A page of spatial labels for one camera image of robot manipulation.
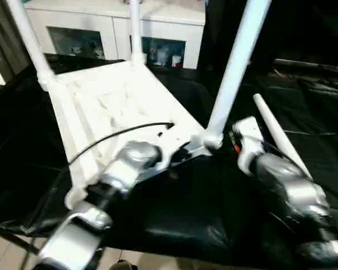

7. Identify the black mat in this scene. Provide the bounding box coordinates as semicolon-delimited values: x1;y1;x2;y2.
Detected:
0;53;338;265

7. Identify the black furniture with gold label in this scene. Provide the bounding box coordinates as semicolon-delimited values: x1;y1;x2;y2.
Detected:
206;0;338;74

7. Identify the white cabinet with glass doors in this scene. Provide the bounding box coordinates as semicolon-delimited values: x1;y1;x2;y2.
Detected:
23;0;206;69

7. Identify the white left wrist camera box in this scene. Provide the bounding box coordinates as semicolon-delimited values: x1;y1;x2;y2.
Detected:
152;127;192;169

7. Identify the grey curtain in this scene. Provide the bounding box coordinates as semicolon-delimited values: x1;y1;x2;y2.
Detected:
0;0;29;85

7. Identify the white plastic table leg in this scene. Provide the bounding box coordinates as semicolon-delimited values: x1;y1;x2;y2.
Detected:
6;0;56;85
128;0;147;64
206;0;271;148
252;93;313;181

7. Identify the white plastic table top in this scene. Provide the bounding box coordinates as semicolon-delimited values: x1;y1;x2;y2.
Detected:
42;59;223;209

